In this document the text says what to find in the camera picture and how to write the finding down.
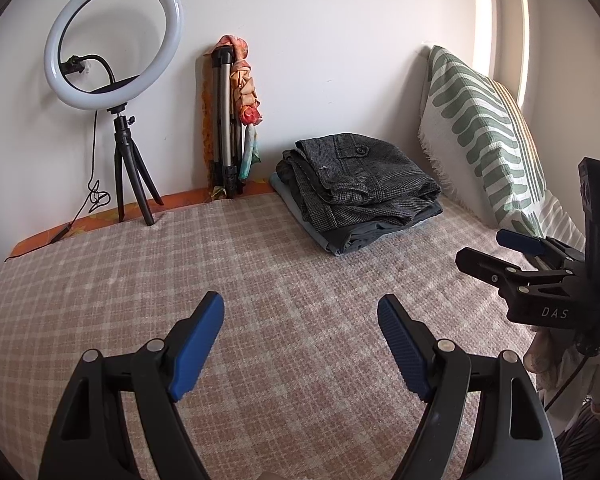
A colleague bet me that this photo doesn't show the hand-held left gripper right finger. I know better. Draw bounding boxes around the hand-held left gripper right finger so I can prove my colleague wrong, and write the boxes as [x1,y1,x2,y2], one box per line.
[377,294,561,480]

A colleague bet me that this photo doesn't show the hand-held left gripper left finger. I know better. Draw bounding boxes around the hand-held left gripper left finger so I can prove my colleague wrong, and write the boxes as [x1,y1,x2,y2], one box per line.
[37,291,226,480]

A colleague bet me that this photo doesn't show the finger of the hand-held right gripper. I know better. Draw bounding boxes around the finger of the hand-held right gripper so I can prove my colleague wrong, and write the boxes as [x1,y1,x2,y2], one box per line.
[455,246,576,291]
[496,228,586,268]

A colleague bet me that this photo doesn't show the grey checked pants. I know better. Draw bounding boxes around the grey checked pants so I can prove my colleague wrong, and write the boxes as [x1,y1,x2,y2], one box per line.
[275,132,442,233]

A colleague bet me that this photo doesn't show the dark grey folded pants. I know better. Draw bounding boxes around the dark grey folded pants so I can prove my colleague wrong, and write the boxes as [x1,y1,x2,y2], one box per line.
[300,200,443,256]

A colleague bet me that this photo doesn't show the person's right hand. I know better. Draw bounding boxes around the person's right hand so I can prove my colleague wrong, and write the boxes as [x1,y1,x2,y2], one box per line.
[524,330,600,411]

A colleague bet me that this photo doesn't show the pink checked tablecloth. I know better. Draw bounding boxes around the pink checked tablecloth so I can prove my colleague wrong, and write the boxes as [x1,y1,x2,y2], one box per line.
[0,192,588,480]

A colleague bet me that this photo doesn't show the green striped white pillow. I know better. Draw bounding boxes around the green striped white pillow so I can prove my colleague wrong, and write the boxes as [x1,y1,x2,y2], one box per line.
[418,45,588,251]

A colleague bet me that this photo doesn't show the small black tripod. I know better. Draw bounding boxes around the small black tripod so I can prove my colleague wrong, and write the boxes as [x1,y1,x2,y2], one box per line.
[107,104,165,226]

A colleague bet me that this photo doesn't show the person's striped trouser leg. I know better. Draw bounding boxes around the person's striped trouser leg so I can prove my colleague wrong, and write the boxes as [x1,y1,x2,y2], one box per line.
[550,400,600,480]

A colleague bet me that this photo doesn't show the folded silver tripod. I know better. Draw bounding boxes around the folded silver tripod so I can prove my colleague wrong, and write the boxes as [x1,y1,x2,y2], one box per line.
[207,46,246,198]

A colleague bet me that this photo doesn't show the colourful patterned scarf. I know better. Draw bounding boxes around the colourful patterned scarf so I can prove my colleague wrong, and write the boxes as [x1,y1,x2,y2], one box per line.
[217,35,266,181]

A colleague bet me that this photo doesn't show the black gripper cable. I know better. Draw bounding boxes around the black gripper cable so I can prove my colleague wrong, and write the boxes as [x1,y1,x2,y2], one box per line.
[545,350,597,411]

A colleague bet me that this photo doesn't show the black ring light cable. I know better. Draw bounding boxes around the black ring light cable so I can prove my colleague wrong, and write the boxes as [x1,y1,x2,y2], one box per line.
[5,110,113,261]

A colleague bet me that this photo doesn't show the white ring light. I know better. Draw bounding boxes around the white ring light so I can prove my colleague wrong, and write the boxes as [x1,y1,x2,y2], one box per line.
[43,0,185,113]

